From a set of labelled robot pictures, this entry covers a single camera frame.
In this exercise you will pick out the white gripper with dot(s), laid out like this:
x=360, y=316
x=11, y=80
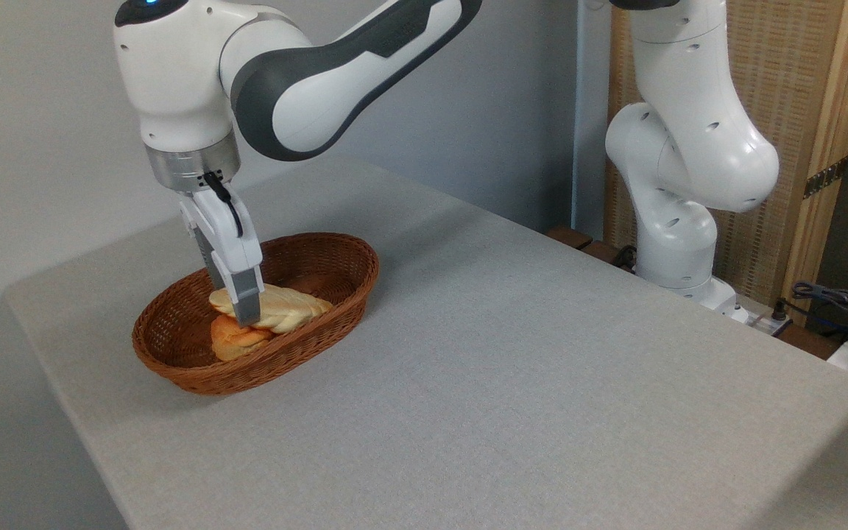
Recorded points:
x=229, y=239

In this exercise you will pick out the pale braided bread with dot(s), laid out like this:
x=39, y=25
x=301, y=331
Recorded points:
x=288, y=309

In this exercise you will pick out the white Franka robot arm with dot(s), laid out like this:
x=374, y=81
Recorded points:
x=689, y=147

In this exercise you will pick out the golden round bread bun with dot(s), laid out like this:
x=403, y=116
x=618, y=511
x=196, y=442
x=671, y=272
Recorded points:
x=232, y=340

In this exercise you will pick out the brown wicker basket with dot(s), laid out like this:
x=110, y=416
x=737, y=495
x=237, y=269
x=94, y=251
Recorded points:
x=181, y=346

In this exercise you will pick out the brown wooden block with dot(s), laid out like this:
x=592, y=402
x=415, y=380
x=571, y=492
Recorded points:
x=567, y=237
x=604, y=254

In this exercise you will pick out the wooden woven folding screen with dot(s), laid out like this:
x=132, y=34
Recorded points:
x=785, y=73

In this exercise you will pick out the brass screen hinge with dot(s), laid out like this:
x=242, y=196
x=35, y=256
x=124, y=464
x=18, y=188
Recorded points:
x=825, y=177

